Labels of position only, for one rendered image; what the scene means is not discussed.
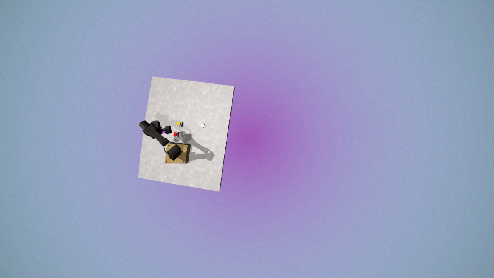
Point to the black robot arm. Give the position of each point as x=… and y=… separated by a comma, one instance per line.
x=150, y=129

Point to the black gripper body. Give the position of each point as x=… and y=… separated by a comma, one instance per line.
x=167, y=129

